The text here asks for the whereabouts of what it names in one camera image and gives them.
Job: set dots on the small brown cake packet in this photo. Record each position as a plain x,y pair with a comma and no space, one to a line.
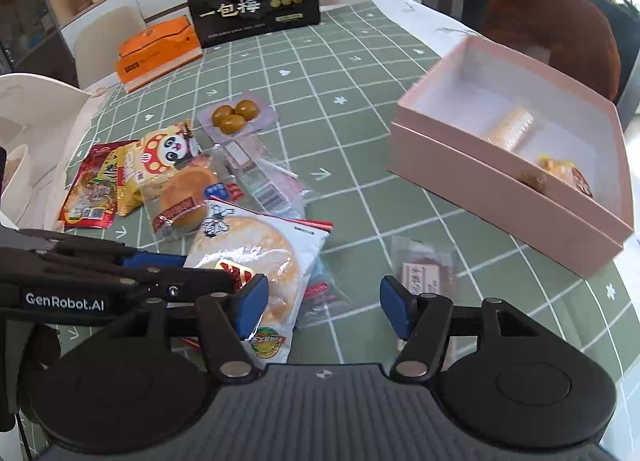
425,273

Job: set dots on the white paper bag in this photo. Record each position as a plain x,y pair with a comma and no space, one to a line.
40,141

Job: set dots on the pink cardboard box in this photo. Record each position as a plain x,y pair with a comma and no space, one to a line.
450,166

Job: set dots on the panda print snack packet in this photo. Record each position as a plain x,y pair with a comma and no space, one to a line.
167,151

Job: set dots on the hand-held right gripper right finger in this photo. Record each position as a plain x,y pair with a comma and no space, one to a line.
392,306

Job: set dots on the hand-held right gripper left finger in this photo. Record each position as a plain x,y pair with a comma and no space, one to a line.
251,308

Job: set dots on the round bun packet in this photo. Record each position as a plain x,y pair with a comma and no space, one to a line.
182,201

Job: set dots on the clear packet with barcode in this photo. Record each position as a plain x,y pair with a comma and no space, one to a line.
270,193

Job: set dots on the beige biscuit roll packet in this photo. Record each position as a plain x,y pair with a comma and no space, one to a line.
510,128

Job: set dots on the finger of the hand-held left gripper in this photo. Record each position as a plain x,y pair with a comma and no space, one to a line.
195,283
152,261

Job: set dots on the clear pink wafer packet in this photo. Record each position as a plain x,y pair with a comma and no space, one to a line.
240,153

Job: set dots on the brown furry chair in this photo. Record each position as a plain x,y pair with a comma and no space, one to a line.
550,26

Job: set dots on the orange gift box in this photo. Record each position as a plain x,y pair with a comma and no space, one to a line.
155,51

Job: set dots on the orange yellow snack packet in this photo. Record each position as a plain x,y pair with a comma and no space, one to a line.
565,173

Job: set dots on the rice cracker packet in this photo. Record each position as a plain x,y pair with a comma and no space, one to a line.
245,251

